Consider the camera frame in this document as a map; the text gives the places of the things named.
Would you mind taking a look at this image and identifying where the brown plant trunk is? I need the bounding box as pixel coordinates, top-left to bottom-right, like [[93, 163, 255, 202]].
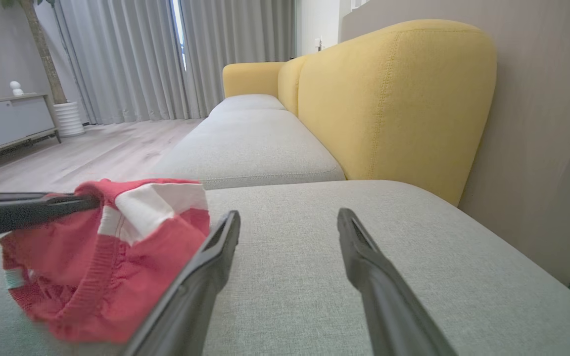
[[2, 0, 68, 105]]

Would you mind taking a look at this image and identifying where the grey sofa with yellow backrests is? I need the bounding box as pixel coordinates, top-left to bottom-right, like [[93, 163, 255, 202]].
[[0, 19, 570, 356]]

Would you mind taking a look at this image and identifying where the white ribbed plant pot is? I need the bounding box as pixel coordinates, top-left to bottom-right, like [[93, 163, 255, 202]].
[[53, 101, 86, 137]]

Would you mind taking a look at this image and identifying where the red basketball jersey white trim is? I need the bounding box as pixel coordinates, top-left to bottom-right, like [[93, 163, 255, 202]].
[[0, 178, 211, 344]]

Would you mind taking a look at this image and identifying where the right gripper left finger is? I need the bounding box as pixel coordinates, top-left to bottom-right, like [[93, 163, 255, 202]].
[[122, 210, 241, 356]]

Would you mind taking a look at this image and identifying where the grey pleated curtain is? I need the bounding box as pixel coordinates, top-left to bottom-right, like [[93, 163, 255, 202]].
[[179, 0, 296, 119], [35, 0, 187, 125]]

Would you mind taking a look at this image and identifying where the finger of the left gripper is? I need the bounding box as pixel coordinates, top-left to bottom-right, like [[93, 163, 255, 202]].
[[0, 192, 101, 243]]

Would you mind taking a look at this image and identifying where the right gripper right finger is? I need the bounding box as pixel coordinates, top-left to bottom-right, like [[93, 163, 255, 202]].
[[337, 208, 459, 356]]

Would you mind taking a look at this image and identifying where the grey low sideboard cabinet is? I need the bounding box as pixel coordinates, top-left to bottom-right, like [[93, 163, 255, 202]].
[[0, 93, 62, 161]]

